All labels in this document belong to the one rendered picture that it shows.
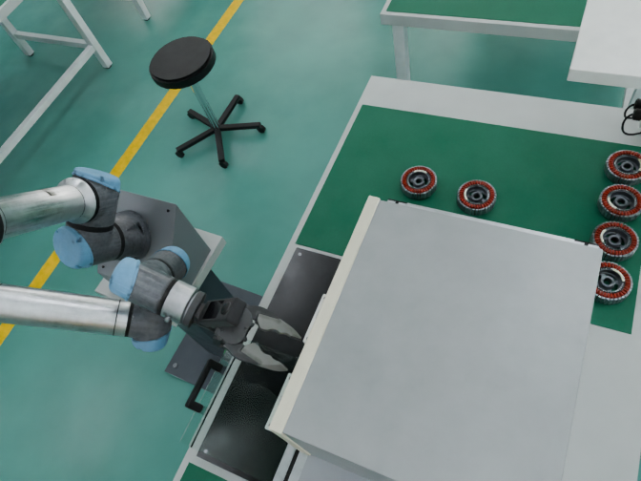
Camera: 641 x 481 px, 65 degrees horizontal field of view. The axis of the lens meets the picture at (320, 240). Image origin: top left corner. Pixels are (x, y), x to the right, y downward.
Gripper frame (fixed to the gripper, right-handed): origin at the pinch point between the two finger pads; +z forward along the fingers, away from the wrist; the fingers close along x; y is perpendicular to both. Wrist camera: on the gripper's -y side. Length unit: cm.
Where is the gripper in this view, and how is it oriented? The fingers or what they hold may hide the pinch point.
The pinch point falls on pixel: (289, 350)
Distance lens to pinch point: 96.7
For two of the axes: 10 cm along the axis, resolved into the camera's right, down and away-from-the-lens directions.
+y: -2.0, 3.6, 9.1
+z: 9.0, 4.3, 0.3
